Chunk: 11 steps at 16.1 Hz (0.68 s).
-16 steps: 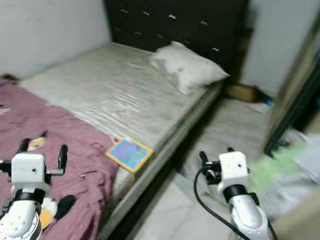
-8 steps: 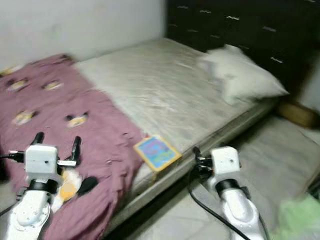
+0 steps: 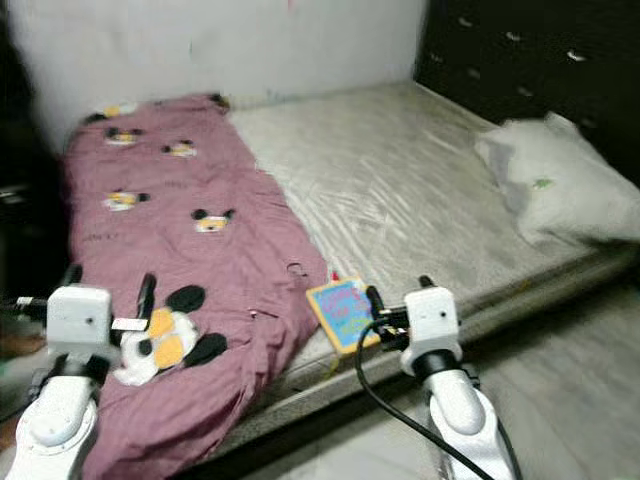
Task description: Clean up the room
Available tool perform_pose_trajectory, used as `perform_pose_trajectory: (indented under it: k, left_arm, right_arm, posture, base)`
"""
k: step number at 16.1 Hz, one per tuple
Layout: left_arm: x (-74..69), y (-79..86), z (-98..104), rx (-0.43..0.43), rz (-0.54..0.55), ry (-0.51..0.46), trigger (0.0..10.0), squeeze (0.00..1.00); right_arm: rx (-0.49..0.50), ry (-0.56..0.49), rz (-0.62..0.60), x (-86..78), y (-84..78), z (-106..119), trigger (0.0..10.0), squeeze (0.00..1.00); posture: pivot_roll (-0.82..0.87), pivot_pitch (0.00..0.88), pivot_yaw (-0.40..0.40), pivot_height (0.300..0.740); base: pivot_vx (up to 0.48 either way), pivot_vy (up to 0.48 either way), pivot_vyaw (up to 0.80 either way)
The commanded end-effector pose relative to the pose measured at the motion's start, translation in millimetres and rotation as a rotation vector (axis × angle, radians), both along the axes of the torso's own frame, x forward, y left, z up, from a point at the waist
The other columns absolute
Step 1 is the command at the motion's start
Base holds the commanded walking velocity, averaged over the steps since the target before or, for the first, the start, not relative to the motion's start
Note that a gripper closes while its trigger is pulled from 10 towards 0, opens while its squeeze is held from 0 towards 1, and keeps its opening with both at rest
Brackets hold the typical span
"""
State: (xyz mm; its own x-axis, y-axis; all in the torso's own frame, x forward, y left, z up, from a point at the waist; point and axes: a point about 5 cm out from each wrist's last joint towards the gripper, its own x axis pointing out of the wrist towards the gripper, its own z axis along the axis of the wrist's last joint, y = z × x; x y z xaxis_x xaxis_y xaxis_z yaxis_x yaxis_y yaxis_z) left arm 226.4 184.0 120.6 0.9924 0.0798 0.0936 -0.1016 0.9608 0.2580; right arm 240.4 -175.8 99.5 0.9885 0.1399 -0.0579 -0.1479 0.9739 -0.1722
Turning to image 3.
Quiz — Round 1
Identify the yellow and blue children's book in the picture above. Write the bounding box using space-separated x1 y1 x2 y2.
305 277 381 356

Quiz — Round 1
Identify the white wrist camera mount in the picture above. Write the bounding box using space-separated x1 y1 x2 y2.
400 287 461 376
48 285 118 363

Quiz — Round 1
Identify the white pillow with green print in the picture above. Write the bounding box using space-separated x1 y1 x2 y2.
475 112 640 249

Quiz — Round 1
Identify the pink cartoon mouse quilt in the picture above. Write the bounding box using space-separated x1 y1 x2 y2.
60 93 331 480

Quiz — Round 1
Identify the black tufted headboard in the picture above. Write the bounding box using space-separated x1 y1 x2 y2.
415 0 640 131

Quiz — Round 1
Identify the grey patterned quilted mattress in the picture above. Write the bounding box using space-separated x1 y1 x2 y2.
225 80 640 456

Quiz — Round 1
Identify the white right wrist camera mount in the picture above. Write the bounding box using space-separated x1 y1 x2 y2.
400 287 461 376

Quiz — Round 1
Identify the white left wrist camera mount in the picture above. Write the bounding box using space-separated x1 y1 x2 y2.
48 285 118 363

